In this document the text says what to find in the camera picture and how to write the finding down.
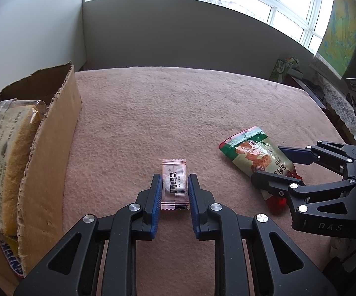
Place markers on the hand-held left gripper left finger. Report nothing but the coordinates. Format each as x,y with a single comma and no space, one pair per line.
154,206

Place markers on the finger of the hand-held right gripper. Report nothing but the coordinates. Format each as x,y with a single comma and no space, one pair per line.
298,155
276,185

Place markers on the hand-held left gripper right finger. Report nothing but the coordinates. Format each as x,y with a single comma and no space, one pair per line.
194,206

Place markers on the pink candy packet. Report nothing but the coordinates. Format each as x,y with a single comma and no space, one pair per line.
175,185

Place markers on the green and red snack packet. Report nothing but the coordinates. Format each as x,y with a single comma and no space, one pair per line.
252,151

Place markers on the cardboard box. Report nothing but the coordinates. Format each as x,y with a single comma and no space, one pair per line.
51,160

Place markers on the white lace tablecloth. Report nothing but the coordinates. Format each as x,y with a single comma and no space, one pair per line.
338,104

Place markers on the green carton box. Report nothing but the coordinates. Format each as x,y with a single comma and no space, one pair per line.
281,67

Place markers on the pink blanket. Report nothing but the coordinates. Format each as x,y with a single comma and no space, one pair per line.
165,114

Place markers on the brown chocolate bar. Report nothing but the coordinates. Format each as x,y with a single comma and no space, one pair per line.
11,259

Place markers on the yellow wall poster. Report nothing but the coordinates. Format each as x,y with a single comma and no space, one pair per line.
341,30

